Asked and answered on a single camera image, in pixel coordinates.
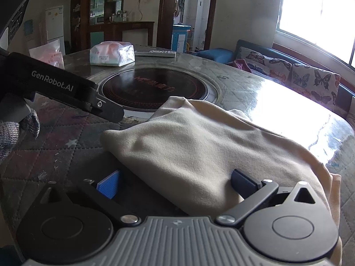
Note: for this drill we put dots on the white refrigerator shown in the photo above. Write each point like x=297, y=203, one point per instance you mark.
x=54, y=26

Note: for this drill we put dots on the black round induction cooktop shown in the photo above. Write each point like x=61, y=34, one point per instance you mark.
x=147, y=89

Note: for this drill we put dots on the grey gloved left hand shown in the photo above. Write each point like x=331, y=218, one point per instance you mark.
x=10, y=132

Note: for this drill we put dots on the butterfly print cushion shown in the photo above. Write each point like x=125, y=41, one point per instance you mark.
x=276, y=69
x=318, y=85

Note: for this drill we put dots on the right butterfly print cushion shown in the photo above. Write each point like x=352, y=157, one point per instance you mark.
x=318, y=85

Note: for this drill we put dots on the light blue cabinet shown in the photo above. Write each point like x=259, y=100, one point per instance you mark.
x=179, y=37

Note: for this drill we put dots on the window with metal frame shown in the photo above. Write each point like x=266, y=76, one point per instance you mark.
x=322, y=30

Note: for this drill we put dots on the dark wooden side counter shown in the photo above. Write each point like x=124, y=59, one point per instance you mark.
x=114, y=31

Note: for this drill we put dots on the grey remote control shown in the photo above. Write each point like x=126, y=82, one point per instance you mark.
x=156, y=53

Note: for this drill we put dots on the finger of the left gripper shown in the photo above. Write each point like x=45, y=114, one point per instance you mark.
x=106, y=109

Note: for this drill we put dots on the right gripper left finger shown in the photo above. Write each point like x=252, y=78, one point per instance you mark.
x=106, y=196

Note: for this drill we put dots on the black white table appliance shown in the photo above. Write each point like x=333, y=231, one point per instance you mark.
x=12, y=15

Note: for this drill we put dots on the dark wooden door frame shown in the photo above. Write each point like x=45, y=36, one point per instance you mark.
x=165, y=24

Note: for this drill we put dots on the magenta cloth on sofa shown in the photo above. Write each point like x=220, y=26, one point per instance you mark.
x=240, y=64

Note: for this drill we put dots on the dark wooden display cabinet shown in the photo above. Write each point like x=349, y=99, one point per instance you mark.
x=88, y=19

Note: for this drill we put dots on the blue corner sofa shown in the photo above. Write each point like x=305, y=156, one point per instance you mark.
x=344, y=106

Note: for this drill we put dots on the pink plastic bag pack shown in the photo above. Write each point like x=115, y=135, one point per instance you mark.
x=49, y=53

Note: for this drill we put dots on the left butterfly print cushion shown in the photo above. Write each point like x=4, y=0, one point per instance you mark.
x=276, y=69

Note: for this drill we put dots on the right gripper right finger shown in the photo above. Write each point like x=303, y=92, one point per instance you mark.
x=256, y=195

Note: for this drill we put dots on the cream beige garment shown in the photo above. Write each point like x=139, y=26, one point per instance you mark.
x=189, y=148

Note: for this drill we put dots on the pink white tissue pack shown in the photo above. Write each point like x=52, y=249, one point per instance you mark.
x=112, y=54

